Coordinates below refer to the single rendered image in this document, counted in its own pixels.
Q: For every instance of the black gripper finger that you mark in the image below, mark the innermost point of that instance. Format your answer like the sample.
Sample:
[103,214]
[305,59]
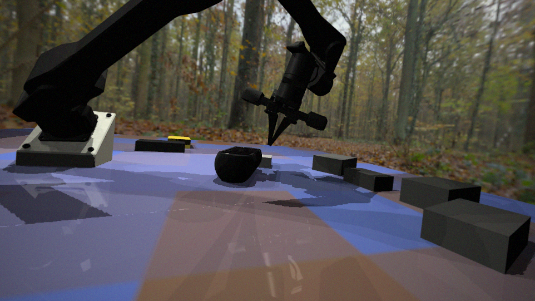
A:
[272,123]
[284,124]

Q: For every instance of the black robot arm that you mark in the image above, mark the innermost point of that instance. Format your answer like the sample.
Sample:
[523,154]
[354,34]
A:
[65,78]

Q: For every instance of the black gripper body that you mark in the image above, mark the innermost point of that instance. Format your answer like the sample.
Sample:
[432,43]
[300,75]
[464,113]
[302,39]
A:
[290,94]

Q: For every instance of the yellow rectangular block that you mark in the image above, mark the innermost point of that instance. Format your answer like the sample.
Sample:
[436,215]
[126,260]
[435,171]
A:
[187,140]

